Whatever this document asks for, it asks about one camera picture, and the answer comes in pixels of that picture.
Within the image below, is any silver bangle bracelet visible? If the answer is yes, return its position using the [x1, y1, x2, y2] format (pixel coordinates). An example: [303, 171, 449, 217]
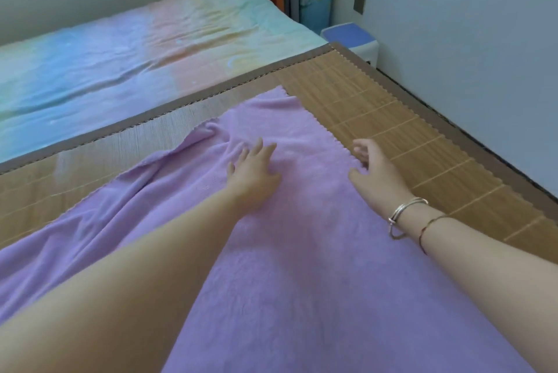
[388, 197, 430, 241]

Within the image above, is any person's right forearm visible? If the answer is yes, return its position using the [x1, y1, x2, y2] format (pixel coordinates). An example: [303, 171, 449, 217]
[389, 198, 558, 373]

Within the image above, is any person's left hand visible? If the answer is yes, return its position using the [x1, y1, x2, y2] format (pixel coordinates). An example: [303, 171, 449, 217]
[226, 138, 283, 209]

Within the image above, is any person's right hand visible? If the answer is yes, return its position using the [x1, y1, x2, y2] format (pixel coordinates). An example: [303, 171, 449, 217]
[346, 138, 413, 217]

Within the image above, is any brown bamboo sleeping mat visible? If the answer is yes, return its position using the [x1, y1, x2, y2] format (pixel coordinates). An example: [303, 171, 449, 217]
[0, 41, 558, 266]

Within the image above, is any purple towel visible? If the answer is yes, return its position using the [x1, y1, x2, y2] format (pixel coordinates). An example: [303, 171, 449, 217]
[0, 85, 538, 373]

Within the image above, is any pastel rainbow bed sheet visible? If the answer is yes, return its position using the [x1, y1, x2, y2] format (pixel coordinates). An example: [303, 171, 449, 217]
[0, 0, 329, 165]

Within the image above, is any person's left forearm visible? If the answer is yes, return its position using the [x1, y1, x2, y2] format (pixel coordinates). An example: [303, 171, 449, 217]
[0, 187, 258, 373]

